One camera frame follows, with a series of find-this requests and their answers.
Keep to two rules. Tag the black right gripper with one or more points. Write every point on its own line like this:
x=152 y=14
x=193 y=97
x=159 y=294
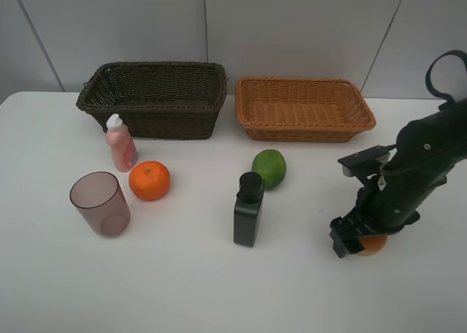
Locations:
x=381 y=211

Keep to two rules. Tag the red yellow peach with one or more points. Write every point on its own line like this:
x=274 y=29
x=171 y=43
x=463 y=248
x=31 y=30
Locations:
x=372 y=245

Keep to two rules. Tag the black square bottle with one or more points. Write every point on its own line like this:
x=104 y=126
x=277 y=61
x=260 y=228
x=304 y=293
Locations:
x=247 y=209

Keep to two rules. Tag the green lime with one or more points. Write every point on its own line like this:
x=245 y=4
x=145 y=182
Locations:
x=271 y=166

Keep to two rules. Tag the translucent purple plastic cup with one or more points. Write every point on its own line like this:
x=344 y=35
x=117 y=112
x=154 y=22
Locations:
x=99 y=199

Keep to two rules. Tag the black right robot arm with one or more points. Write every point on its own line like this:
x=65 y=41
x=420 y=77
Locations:
x=430 y=146

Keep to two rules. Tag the orange wicker basket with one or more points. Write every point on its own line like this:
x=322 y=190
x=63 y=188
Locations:
x=301 y=110

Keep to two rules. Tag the orange mandarin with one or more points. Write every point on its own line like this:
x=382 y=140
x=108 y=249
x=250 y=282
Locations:
x=149 y=180

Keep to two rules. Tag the pink bottle white cap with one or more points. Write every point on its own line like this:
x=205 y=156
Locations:
x=120 y=141

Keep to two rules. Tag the dark brown wicker basket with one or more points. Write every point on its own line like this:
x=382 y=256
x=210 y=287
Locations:
x=157 y=100

